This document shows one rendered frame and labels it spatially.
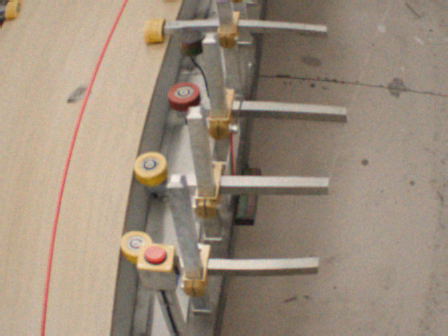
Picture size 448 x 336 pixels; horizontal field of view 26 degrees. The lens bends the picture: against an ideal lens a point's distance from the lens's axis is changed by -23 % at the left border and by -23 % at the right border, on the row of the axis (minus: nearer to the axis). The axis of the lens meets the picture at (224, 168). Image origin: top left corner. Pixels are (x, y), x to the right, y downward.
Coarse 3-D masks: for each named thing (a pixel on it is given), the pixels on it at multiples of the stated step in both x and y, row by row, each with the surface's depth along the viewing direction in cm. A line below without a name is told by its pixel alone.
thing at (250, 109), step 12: (252, 108) 302; (264, 108) 302; (276, 108) 301; (288, 108) 301; (300, 108) 301; (312, 108) 300; (324, 108) 300; (336, 108) 300; (312, 120) 301; (324, 120) 301; (336, 120) 300
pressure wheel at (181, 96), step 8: (176, 88) 303; (184, 88) 303; (192, 88) 303; (168, 96) 302; (176, 96) 301; (184, 96) 301; (192, 96) 300; (200, 96) 303; (176, 104) 300; (184, 104) 300; (192, 104) 301
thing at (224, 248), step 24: (264, 0) 368; (240, 48) 345; (240, 96) 327; (240, 120) 323; (240, 144) 317; (240, 168) 311; (216, 240) 292; (216, 288) 283; (192, 312) 276; (216, 312) 277
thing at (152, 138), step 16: (192, 0) 368; (192, 16) 370; (176, 48) 347; (176, 64) 349; (160, 80) 326; (176, 80) 350; (160, 96) 328; (160, 112) 329; (160, 128) 330; (144, 144) 310; (160, 144) 331; (144, 192) 311; (144, 208) 311; (128, 224) 290; (144, 224) 310; (128, 272) 287; (128, 288) 285; (128, 304) 283; (128, 320) 281
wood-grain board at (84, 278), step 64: (64, 0) 351; (128, 0) 341; (0, 64) 329; (64, 64) 321; (128, 64) 315; (0, 128) 304; (64, 128) 299; (128, 128) 296; (0, 192) 284; (64, 192) 282; (128, 192) 280; (0, 256) 267; (64, 256) 266; (0, 320) 249; (64, 320) 250
